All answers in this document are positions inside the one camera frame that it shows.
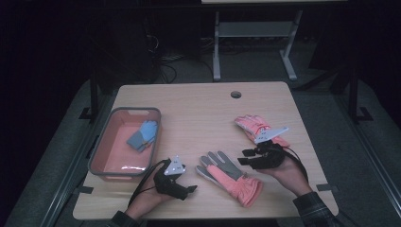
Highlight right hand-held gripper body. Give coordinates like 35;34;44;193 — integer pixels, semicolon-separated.
251;126;290;171

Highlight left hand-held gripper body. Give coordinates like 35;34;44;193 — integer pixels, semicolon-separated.
153;154;190;201

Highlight pink winter glove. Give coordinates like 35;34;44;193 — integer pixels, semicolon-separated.
234;113;291;148
195;150;264;208

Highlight grey blue glove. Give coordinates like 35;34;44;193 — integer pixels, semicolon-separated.
126;130;153;153

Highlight pink plastic basket grey rim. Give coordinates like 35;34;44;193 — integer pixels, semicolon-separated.
88;106;163;183

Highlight person's left hand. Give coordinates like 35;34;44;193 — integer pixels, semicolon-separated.
125;186;176;220

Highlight person's right hand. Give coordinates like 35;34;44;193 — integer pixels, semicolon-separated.
255;156;314;198

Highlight grey tape strip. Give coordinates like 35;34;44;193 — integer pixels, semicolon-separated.
73;185;95;195
315;183;339;193

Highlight grey metal stand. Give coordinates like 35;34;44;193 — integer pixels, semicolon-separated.
212;9;305;82

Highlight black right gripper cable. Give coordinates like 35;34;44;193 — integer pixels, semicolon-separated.
281;146;310;184

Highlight black stand post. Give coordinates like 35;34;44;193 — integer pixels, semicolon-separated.
346;64;375;123
78;67;102;121

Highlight black floor cables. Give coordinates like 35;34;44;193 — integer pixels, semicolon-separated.
148;32;216;84

